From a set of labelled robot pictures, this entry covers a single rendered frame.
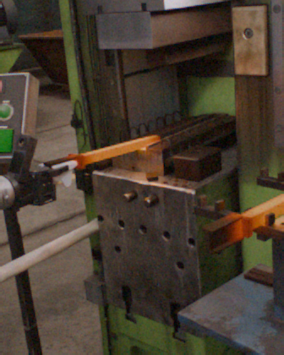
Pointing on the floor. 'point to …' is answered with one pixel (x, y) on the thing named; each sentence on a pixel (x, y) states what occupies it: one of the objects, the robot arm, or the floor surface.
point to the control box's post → (21, 275)
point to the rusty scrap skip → (50, 56)
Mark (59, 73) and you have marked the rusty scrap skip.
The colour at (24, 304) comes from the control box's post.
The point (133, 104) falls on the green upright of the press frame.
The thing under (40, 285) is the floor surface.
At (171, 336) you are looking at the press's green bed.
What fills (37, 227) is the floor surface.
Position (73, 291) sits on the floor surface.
